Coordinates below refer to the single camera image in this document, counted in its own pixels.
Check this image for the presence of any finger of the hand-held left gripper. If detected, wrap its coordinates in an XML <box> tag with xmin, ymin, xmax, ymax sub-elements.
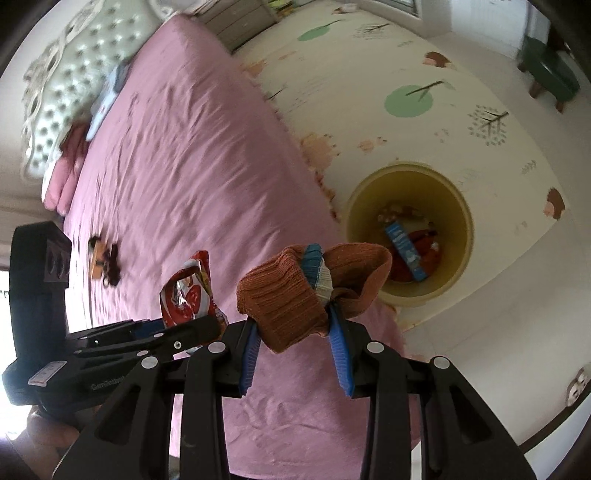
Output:
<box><xmin>76</xmin><ymin>315</ymin><xmax>228</xmax><ymax>366</ymax></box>
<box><xmin>69</xmin><ymin>320</ymin><xmax>167</xmax><ymax>347</ymax></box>

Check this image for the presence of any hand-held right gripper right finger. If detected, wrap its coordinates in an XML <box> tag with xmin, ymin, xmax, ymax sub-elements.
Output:
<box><xmin>325</xmin><ymin>302</ymin><xmax>539</xmax><ymax>480</ymax></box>

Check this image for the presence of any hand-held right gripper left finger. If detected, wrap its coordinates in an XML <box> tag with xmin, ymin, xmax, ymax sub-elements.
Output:
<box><xmin>52</xmin><ymin>318</ymin><xmax>259</xmax><ymax>480</ymax></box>

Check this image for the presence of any red and white snack wrapper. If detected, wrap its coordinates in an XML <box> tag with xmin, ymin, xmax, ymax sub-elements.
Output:
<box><xmin>159</xmin><ymin>250</ymin><xmax>229</xmax><ymax>330</ymax></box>

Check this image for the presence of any orange-brown knit sock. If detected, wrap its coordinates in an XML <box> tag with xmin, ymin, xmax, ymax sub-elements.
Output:
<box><xmin>236</xmin><ymin>244</ymin><xmax>393</xmax><ymax>355</ymax></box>

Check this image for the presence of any blue cardboard box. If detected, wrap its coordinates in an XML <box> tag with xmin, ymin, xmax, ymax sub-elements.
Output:
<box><xmin>385</xmin><ymin>220</ymin><xmax>428</xmax><ymax>282</ymax></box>

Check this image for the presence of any red cloth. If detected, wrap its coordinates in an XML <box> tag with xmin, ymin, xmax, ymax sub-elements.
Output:
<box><xmin>390</xmin><ymin>228</ymin><xmax>441</xmax><ymax>283</ymax></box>

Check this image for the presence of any yellow trash bin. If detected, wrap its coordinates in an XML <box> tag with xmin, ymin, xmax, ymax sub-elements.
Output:
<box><xmin>344</xmin><ymin>162</ymin><xmax>474</xmax><ymax>306</ymax></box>

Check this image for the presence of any person's left hand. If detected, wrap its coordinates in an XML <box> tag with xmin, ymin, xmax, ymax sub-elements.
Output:
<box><xmin>25</xmin><ymin>406</ymin><xmax>83</xmax><ymax>462</ymax></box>

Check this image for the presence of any small brown toy object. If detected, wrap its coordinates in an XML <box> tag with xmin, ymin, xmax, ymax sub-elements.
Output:
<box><xmin>102</xmin><ymin>244</ymin><xmax>122</xmax><ymax>284</ymax></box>

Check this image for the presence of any folded pink quilt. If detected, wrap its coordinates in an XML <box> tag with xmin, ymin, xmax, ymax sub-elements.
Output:
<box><xmin>41</xmin><ymin>122</ymin><xmax>90</xmax><ymax>213</ymax></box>

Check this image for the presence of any pink bed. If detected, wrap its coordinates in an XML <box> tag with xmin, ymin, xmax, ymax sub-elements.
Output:
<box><xmin>44</xmin><ymin>14</ymin><xmax>407</xmax><ymax>476</ymax></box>

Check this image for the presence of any folded light blue blanket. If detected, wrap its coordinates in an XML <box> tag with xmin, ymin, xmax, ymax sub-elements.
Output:
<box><xmin>85</xmin><ymin>62</ymin><xmax>132</xmax><ymax>141</ymax></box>

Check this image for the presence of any green tufted headboard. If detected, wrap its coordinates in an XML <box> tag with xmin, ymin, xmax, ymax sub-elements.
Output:
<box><xmin>18</xmin><ymin>0</ymin><xmax>160</xmax><ymax>183</ymax></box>

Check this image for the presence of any printed floor mat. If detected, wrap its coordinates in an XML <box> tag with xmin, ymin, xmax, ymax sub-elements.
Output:
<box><xmin>231</xmin><ymin>0</ymin><xmax>591</xmax><ymax>444</ymax></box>

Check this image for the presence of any grey drawer cabinet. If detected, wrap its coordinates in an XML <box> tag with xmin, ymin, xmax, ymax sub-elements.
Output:
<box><xmin>198</xmin><ymin>0</ymin><xmax>282</xmax><ymax>51</ymax></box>

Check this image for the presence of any green stool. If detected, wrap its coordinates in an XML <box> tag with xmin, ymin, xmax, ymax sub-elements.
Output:
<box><xmin>517</xmin><ymin>37</ymin><xmax>581</xmax><ymax>114</ymax></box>

